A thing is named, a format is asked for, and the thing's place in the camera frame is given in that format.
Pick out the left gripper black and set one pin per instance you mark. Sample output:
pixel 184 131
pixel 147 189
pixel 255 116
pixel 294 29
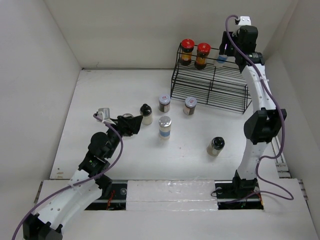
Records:
pixel 128 125

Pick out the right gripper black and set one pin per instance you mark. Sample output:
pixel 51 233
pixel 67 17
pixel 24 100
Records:
pixel 225 40

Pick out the silver lid bead bottle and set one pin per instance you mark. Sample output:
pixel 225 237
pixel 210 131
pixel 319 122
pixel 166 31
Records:
pixel 165 124
pixel 220 60

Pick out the black cap white powder bottle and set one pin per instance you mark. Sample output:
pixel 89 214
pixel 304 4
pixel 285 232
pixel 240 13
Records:
pixel 146 113

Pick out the red lid sauce jar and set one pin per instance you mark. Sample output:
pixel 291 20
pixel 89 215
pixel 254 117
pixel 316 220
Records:
pixel 203 50
pixel 187 47

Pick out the black cap beige spice bottle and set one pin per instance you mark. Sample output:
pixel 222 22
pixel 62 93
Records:
pixel 215 146

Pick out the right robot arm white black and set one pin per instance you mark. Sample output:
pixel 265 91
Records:
pixel 266 121

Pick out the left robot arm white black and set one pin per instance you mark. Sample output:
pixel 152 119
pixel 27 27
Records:
pixel 87 184

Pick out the clear glass jar silver rim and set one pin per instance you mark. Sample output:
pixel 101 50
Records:
pixel 127 115

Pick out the white lid dark sauce jar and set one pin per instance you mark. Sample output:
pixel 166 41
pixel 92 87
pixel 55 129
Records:
pixel 164 101

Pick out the white lid brown sauce jar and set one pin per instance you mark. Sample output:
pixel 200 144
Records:
pixel 190 104

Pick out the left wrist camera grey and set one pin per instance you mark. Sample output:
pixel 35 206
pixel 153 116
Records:
pixel 103 114

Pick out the black wire rack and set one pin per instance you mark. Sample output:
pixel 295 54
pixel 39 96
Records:
pixel 219 87

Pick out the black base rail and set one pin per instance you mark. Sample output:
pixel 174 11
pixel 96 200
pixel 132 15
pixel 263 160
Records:
pixel 169 196

